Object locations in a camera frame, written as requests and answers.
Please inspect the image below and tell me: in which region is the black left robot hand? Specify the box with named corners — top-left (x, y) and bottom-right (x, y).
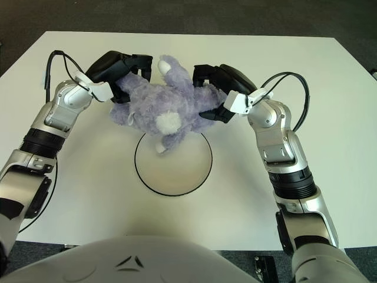
top-left (75, 50), bottom-right (154, 104)

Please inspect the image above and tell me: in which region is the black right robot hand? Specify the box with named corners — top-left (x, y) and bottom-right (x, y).
top-left (193, 63), bottom-right (274, 124)

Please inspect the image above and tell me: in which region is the purple plush doll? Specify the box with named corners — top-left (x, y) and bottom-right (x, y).
top-left (109, 54), bottom-right (227, 156)

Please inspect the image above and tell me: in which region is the white plate with black rim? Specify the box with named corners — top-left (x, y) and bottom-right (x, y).
top-left (134, 131), bottom-right (213, 197)

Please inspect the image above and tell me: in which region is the grey robot torso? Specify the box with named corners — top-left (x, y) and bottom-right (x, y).
top-left (0, 235), bottom-right (372, 283)

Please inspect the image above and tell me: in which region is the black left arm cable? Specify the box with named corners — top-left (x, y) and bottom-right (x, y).
top-left (17, 50), bottom-right (89, 233)

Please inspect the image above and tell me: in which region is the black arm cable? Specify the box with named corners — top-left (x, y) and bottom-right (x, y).
top-left (17, 50), bottom-right (89, 233)
top-left (259, 72), bottom-right (310, 132)

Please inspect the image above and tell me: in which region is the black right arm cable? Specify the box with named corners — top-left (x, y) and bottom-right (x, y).
top-left (259, 72), bottom-right (310, 132)

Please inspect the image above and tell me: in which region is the black metal table bracket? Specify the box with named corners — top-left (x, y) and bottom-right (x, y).
top-left (254, 255), bottom-right (279, 283)

